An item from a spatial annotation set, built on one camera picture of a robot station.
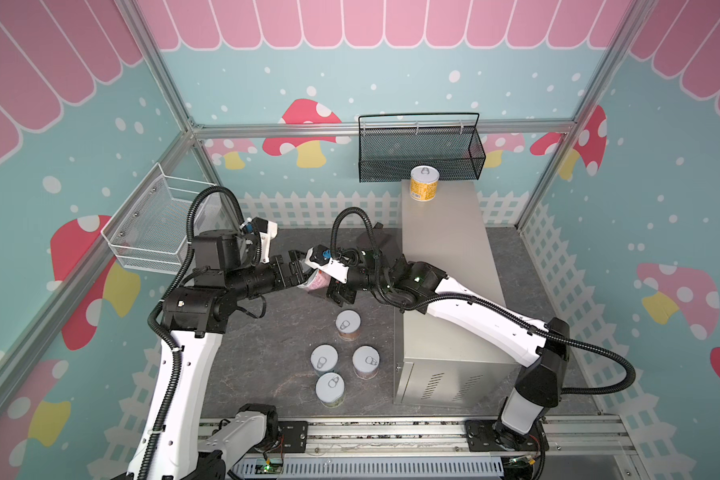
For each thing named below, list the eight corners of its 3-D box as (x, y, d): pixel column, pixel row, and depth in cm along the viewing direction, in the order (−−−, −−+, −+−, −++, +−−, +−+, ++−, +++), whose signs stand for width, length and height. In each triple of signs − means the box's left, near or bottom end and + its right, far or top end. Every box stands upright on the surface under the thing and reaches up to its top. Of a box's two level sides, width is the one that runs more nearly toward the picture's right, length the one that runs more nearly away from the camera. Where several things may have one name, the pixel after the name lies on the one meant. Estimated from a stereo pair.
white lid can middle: (311, 377, 85) (308, 370, 81) (314, 351, 90) (311, 343, 86) (338, 377, 85) (336, 370, 81) (339, 351, 90) (338, 343, 86)
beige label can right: (352, 379, 85) (351, 372, 80) (353, 352, 90) (352, 344, 85) (380, 379, 85) (380, 372, 80) (379, 352, 90) (380, 344, 85)
